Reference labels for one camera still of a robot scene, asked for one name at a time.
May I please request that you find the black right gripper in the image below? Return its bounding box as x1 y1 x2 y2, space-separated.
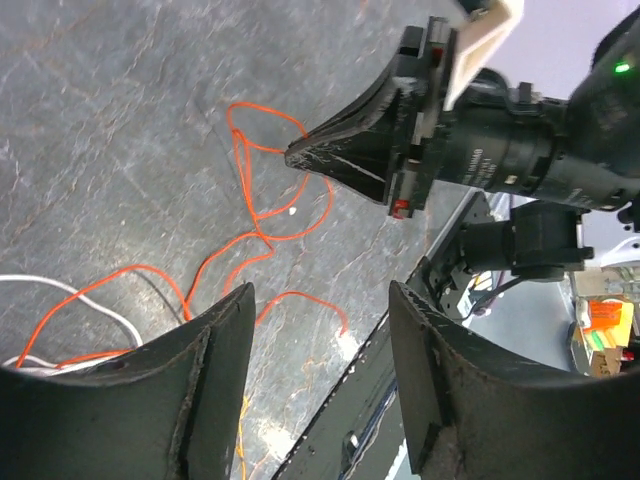
284 17 456 219

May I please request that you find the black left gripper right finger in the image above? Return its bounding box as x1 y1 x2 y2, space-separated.
389 282 639 479

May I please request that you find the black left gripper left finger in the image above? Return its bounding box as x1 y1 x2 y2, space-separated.
1 283 256 479

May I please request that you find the orange white wire bundle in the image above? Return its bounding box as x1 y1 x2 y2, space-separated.
0 101 349 480

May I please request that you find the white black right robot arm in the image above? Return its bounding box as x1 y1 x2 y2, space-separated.
284 1 639 280

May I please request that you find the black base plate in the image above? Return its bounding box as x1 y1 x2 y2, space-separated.
273 316 404 479

